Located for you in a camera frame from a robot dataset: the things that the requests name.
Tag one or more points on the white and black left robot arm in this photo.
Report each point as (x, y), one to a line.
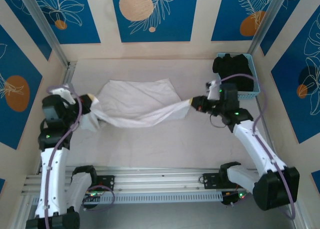
(53, 179)

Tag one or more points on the black clothing pile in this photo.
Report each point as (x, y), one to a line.
(237, 66)

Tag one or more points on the white t-shirt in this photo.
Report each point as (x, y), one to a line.
(140, 101)

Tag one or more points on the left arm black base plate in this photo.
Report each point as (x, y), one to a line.
(107, 182)

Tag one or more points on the long aluminium base rail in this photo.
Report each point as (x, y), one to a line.
(162, 180)

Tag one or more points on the aluminium frame leg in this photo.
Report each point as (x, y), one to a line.
(301, 224)
(23, 206)

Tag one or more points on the aluminium corner post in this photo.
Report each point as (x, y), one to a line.
(41, 19)
(268, 19)

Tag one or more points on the blue floral wall panel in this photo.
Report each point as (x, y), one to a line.
(27, 31)
(15, 126)
(175, 26)
(75, 14)
(295, 14)
(225, 14)
(287, 101)

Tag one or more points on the light blue plastic basket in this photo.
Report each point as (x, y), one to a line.
(250, 96)

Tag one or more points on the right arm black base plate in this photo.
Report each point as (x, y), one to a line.
(212, 181)

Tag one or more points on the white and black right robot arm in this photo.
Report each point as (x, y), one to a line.
(257, 144)

